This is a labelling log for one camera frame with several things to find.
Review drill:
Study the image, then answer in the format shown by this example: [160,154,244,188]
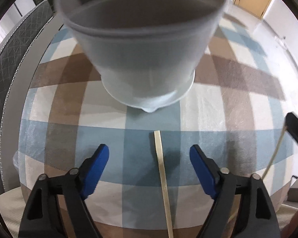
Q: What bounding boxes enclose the grey bed frame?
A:
[0,12,65,191]

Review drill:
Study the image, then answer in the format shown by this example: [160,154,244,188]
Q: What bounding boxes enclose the grey white utensil holder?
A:
[52,0,230,113]

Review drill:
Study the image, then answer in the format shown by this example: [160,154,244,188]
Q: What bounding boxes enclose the checked tablecloth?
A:
[18,12,296,238]

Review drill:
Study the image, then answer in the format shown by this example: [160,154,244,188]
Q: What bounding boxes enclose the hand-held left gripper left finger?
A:
[18,144,110,238]

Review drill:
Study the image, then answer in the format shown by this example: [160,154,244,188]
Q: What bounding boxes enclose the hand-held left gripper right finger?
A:
[189,144,281,238]

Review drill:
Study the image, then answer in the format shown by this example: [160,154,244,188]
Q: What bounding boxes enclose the grey quilted mattress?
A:
[0,0,55,191]

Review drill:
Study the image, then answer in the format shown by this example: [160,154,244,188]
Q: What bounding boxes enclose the single wooden chopstick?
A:
[262,124,287,179]
[153,130,174,238]

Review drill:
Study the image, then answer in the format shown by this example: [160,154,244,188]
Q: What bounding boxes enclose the beige woven cushion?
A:
[0,188,25,238]

